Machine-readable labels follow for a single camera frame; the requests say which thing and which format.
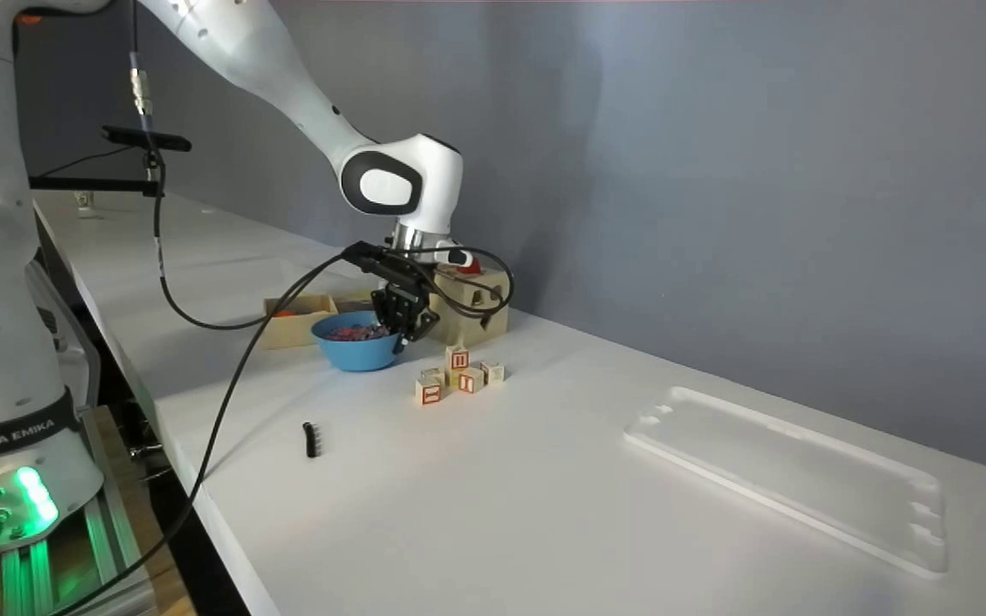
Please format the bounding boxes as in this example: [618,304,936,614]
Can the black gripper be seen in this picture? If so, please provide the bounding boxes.
[368,268,447,351]

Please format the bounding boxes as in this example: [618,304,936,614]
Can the blue bowl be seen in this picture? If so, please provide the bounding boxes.
[308,308,410,375]

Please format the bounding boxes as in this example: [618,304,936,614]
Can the wooden shape sorter box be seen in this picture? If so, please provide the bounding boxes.
[432,268,517,345]

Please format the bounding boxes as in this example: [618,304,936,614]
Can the open wooden tray box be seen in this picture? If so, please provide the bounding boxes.
[261,292,342,351]

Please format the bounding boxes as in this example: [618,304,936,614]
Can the colourful beads pile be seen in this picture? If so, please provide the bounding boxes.
[323,320,391,345]

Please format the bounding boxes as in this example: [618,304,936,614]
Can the clear plastic lid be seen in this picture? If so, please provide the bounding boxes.
[625,383,952,577]

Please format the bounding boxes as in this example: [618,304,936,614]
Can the robot mounting platform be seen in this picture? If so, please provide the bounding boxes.
[0,500,158,616]

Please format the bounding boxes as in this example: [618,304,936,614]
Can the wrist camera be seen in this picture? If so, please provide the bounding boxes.
[416,243,479,278]

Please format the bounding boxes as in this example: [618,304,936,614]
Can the black cable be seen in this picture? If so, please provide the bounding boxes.
[126,0,360,337]
[51,243,403,616]

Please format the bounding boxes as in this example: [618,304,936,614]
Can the black camera on stand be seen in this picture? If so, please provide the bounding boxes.
[33,124,194,203]

